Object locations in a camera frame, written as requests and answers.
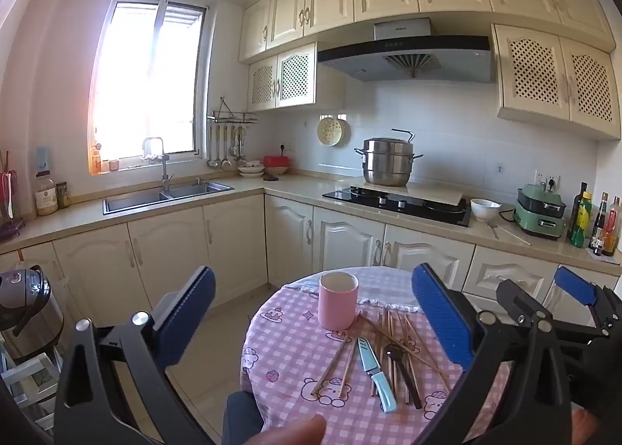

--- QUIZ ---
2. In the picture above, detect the cream lattice door wall cabinet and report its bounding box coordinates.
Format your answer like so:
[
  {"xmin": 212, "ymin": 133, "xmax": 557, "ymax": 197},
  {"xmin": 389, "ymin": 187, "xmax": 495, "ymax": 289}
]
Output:
[
  {"xmin": 491, "ymin": 23, "xmax": 622, "ymax": 140},
  {"xmin": 247, "ymin": 41, "xmax": 347, "ymax": 112}
]

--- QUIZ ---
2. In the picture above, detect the row of hanging ladles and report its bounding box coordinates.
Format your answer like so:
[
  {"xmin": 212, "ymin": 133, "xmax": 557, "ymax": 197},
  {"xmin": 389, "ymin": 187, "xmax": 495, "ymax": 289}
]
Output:
[{"xmin": 206, "ymin": 124, "xmax": 248, "ymax": 171}]

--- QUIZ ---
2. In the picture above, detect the red-capped sauce bottle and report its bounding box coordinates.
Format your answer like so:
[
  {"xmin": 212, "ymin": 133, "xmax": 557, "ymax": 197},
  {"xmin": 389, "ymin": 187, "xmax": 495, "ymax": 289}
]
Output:
[{"xmin": 601, "ymin": 196, "xmax": 622, "ymax": 257}]

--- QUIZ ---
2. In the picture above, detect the kitchen window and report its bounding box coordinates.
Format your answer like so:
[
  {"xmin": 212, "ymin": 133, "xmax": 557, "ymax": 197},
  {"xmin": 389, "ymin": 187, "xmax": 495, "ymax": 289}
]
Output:
[{"xmin": 87, "ymin": 0, "xmax": 211, "ymax": 176}]

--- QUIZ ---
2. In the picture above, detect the silver black electric cooker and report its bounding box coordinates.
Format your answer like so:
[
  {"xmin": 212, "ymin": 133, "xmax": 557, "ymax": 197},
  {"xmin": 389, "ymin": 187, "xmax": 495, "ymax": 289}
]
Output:
[{"xmin": 0, "ymin": 265, "xmax": 65, "ymax": 363}]

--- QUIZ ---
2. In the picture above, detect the wall utensil rack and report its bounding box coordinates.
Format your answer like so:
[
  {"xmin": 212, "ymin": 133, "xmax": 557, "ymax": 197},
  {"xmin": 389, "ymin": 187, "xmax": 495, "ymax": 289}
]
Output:
[{"xmin": 206, "ymin": 96, "xmax": 259, "ymax": 126}]

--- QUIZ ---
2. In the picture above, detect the steel steamer pot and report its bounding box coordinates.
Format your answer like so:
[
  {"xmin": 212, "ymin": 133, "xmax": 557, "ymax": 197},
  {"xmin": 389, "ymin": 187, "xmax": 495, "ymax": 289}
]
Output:
[{"xmin": 354, "ymin": 129, "xmax": 423, "ymax": 187}]

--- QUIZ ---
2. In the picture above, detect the person's right hand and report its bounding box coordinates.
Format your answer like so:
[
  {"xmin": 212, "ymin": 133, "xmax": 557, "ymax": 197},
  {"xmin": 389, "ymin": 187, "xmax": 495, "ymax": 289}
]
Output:
[{"xmin": 570, "ymin": 413, "xmax": 601, "ymax": 445}]

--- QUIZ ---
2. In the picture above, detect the dark blue cloth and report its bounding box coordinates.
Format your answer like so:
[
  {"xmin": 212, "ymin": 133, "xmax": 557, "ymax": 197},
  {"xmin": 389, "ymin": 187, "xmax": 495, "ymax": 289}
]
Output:
[{"xmin": 224, "ymin": 391, "xmax": 267, "ymax": 445}]

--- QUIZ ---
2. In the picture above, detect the pink checked tablecloth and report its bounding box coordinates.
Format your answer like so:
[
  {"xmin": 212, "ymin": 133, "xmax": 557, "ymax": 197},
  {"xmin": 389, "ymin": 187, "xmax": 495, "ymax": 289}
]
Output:
[{"xmin": 240, "ymin": 266, "xmax": 516, "ymax": 445}]

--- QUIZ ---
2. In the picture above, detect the teal knife light-blue handle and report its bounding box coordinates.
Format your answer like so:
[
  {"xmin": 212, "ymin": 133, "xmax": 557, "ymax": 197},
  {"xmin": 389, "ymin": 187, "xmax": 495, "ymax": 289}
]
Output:
[{"xmin": 357, "ymin": 335, "xmax": 398, "ymax": 414}]

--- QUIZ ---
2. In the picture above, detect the pale wooden stick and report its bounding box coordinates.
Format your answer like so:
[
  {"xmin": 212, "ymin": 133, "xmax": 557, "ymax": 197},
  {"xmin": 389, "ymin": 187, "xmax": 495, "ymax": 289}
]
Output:
[{"xmin": 496, "ymin": 221, "xmax": 533, "ymax": 246}]

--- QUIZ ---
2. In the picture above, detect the bunch of wooden chopsticks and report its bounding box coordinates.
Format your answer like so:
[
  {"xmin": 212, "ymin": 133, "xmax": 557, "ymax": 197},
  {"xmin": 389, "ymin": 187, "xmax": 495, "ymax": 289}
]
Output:
[{"xmin": 310, "ymin": 310, "xmax": 453, "ymax": 399}]

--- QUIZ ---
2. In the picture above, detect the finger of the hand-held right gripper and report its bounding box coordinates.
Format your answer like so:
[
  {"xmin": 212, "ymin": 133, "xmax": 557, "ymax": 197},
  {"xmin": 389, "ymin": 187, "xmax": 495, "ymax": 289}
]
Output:
[
  {"xmin": 555, "ymin": 266, "xmax": 622, "ymax": 329},
  {"xmin": 496, "ymin": 279, "xmax": 552, "ymax": 334}
]

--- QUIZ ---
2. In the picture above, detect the white bowl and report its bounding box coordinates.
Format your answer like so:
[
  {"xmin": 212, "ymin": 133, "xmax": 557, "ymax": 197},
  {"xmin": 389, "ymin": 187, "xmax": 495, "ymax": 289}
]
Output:
[{"xmin": 470, "ymin": 198, "xmax": 501, "ymax": 223}]

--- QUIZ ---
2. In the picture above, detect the red container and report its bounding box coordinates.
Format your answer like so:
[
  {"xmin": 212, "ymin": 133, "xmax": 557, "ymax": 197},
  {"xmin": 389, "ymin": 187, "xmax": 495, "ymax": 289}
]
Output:
[{"xmin": 263, "ymin": 154, "xmax": 292, "ymax": 176}]

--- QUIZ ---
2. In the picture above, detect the countertop utensil stand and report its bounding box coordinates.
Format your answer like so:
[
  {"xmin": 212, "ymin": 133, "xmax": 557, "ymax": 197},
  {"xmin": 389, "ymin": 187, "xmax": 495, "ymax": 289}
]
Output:
[{"xmin": 0, "ymin": 149, "xmax": 26, "ymax": 242}]

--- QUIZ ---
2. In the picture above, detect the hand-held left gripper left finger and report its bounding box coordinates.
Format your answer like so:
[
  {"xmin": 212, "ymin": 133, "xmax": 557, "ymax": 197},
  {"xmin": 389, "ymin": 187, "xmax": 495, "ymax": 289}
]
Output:
[{"xmin": 53, "ymin": 266, "xmax": 216, "ymax": 445}]

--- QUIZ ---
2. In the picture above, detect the yellow round perforated plate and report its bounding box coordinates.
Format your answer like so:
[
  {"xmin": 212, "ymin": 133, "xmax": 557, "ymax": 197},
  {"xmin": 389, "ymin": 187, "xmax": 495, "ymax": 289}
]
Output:
[{"xmin": 317, "ymin": 115, "xmax": 349, "ymax": 147}]

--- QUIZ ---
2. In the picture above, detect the green electric cooker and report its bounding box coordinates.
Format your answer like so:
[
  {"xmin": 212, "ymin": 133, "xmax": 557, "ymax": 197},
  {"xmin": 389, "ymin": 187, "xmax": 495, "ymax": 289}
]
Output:
[{"xmin": 512, "ymin": 184, "xmax": 568, "ymax": 240}]

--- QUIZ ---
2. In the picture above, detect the beige kitchen countertop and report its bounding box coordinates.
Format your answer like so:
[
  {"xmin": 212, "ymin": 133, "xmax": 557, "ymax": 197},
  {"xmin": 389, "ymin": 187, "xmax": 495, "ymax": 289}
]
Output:
[{"xmin": 0, "ymin": 168, "xmax": 622, "ymax": 277}]

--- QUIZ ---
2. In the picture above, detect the jar with white lid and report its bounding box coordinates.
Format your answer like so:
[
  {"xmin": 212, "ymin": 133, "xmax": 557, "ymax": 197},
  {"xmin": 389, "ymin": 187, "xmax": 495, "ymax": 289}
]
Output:
[{"xmin": 35, "ymin": 170, "xmax": 59, "ymax": 216}]

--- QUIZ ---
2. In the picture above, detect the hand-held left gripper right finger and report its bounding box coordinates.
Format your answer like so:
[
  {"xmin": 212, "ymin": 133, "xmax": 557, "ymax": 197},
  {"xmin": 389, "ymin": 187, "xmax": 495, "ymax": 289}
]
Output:
[{"xmin": 412, "ymin": 263, "xmax": 571, "ymax": 445}]

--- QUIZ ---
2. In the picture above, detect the steel double sink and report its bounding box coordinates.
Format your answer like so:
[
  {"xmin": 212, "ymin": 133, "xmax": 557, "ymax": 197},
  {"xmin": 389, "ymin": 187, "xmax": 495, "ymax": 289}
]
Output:
[{"xmin": 102, "ymin": 179, "xmax": 235, "ymax": 216}]

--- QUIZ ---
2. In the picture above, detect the dark metal fork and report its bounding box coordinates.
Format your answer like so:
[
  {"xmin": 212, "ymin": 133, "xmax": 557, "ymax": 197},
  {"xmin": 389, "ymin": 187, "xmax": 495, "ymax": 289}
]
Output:
[{"xmin": 385, "ymin": 343, "xmax": 423, "ymax": 411}]

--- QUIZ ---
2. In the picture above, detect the grey range hood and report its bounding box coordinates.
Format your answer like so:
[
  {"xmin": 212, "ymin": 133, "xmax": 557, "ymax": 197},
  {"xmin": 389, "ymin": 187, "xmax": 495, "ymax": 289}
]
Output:
[{"xmin": 317, "ymin": 17, "xmax": 495, "ymax": 84}]

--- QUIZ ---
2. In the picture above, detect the person's left hand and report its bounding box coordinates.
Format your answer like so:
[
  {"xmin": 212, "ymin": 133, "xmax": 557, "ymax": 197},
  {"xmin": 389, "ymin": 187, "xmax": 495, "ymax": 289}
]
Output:
[{"xmin": 243, "ymin": 415, "xmax": 327, "ymax": 445}]

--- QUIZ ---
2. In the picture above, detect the chrome faucet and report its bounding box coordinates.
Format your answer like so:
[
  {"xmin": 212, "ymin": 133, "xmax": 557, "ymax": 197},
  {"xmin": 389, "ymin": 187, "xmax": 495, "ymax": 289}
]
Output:
[{"xmin": 142, "ymin": 136, "xmax": 175, "ymax": 193}]

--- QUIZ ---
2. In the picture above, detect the black glass gas stove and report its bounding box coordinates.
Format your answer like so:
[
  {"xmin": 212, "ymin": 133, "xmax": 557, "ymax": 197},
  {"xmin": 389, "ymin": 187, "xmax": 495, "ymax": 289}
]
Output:
[{"xmin": 321, "ymin": 185, "xmax": 472, "ymax": 228}]

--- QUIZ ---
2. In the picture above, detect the white metal shelf rack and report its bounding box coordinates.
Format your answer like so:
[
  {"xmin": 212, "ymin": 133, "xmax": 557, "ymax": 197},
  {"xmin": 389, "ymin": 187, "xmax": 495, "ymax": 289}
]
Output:
[{"xmin": 0, "ymin": 333, "xmax": 66, "ymax": 436}]

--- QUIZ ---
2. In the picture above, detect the dark glass oil bottle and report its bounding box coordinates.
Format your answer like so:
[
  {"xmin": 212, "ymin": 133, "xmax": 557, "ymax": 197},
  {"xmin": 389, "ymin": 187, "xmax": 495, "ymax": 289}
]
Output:
[{"xmin": 566, "ymin": 181, "xmax": 589, "ymax": 242}]

